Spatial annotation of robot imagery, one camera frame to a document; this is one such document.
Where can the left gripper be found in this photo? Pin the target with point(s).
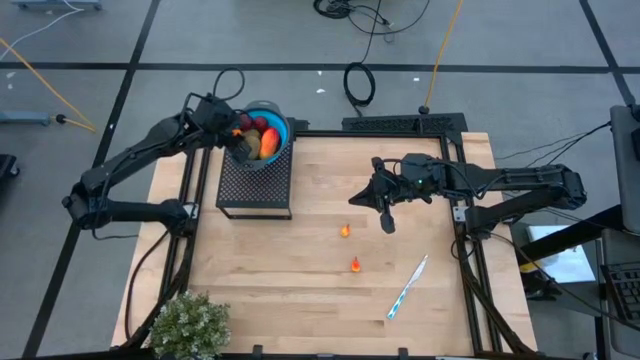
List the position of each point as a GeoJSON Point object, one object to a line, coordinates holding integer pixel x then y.
{"type": "Point", "coordinates": [215, 117]}

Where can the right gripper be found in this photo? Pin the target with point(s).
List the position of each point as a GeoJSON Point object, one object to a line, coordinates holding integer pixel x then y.
{"type": "Point", "coordinates": [420, 175]}

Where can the large green yellow mango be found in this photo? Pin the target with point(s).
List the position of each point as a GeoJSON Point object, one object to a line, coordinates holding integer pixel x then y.
{"type": "Point", "coordinates": [253, 148]}

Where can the olive yellow round fruit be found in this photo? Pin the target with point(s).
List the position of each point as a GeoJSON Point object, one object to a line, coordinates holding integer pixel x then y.
{"type": "Point", "coordinates": [251, 134]}

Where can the large dark red fruit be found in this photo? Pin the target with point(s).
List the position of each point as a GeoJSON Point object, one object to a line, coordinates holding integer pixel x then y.
{"type": "Point", "coordinates": [245, 122]}

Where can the red orange mango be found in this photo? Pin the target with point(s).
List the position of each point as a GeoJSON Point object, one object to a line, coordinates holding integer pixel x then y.
{"type": "Point", "coordinates": [270, 142]}

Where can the red apple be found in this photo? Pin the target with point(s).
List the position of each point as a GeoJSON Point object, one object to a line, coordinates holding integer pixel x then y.
{"type": "Point", "coordinates": [260, 123]}

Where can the blue collapsible colander grey rim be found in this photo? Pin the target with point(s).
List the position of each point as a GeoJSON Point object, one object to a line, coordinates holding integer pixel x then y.
{"type": "Point", "coordinates": [281, 125]}

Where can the yellow red small fruit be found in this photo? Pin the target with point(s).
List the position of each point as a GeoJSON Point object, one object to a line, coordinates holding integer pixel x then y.
{"type": "Point", "coordinates": [355, 265]}

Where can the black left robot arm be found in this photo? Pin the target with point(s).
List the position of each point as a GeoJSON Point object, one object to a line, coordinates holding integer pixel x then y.
{"type": "Point", "coordinates": [140, 145]}

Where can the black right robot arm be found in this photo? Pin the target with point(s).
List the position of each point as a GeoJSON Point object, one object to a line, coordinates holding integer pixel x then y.
{"type": "Point", "coordinates": [525, 175]}

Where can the black mesh metal rack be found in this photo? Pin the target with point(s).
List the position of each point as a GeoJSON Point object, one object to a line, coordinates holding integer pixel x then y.
{"type": "Point", "coordinates": [255, 190]}

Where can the black perforated panel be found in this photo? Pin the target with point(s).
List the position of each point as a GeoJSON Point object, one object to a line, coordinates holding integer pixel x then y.
{"type": "Point", "coordinates": [400, 123]}

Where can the green potted plant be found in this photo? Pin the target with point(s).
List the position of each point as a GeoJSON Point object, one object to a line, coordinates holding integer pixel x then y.
{"type": "Point", "coordinates": [190, 325]}

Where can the white board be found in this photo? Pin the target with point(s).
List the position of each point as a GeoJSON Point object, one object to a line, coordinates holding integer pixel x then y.
{"type": "Point", "coordinates": [565, 255]}

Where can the black diagonal bar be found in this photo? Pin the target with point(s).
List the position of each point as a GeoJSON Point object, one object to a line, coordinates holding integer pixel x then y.
{"type": "Point", "coordinates": [575, 230]}

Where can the grey stand foot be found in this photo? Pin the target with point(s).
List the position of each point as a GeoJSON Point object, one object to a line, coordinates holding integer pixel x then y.
{"type": "Point", "coordinates": [55, 4]}
{"type": "Point", "coordinates": [25, 118]}

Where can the black floor object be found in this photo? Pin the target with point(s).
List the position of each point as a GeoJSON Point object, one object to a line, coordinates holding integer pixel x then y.
{"type": "Point", "coordinates": [7, 166]}

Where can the grey desk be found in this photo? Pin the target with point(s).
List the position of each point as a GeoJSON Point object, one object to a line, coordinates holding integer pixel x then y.
{"type": "Point", "coordinates": [625, 150]}

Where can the black keyboard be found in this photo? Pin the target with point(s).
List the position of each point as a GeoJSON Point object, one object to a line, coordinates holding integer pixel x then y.
{"type": "Point", "coordinates": [625, 295]}

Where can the black aluminium table frame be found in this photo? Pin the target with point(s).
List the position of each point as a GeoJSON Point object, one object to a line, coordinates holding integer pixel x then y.
{"type": "Point", "coordinates": [370, 134]}

